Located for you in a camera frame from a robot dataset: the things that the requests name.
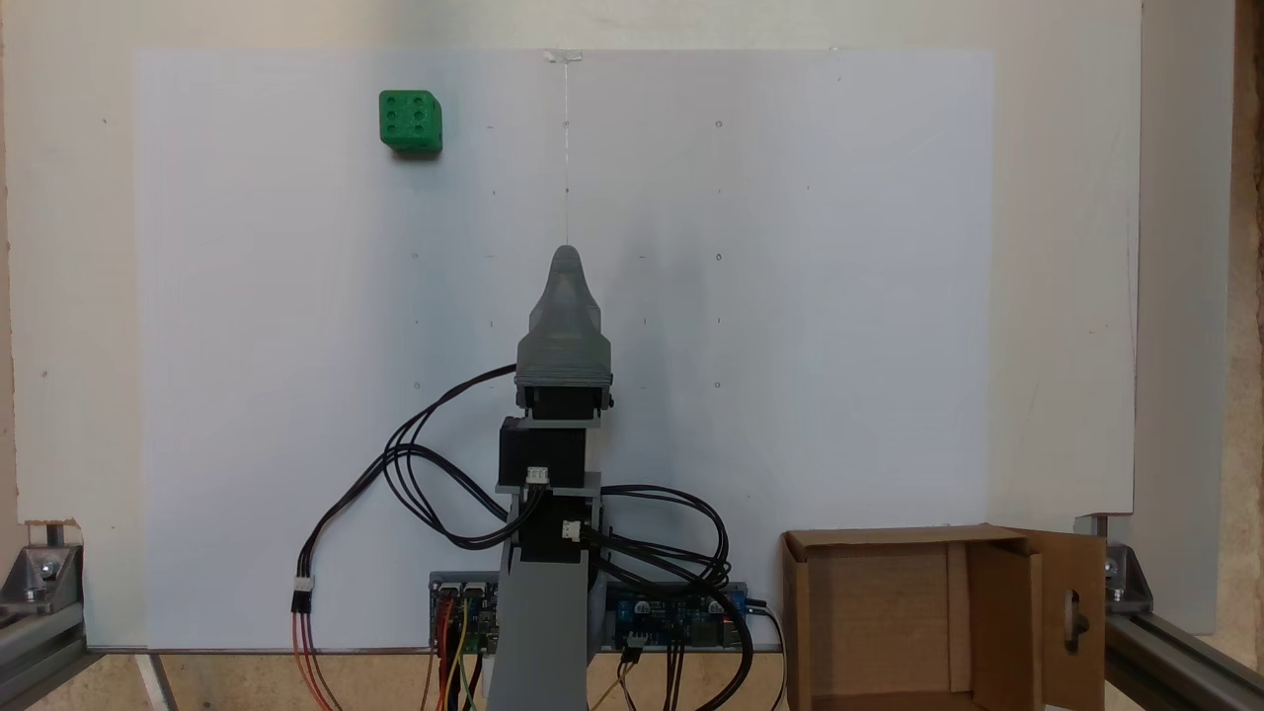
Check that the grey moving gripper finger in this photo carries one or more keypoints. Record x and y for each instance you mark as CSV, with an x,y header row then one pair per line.
x,y
566,296

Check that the green die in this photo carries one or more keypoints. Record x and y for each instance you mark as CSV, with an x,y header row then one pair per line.
x,y
410,120

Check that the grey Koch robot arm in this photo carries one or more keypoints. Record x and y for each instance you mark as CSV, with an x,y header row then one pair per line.
x,y
538,612

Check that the white paper sheet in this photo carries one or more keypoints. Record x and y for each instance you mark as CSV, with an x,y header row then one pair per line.
x,y
790,296

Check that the clear tape strip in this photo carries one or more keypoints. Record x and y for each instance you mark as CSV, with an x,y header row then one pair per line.
x,y
563,55

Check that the blue power circuit board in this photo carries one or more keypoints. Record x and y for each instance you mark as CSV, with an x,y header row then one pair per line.
x,y
657,617

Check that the brown cardboard box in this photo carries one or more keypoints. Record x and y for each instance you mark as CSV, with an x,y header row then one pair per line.
x,y
889,612

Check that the metal corner bracket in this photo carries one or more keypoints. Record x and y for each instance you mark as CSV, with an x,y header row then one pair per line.
x,y
49,578
1126,583

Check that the aluminium frame post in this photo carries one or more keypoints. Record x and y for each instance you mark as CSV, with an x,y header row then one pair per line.
x,y
39,652
1165,662

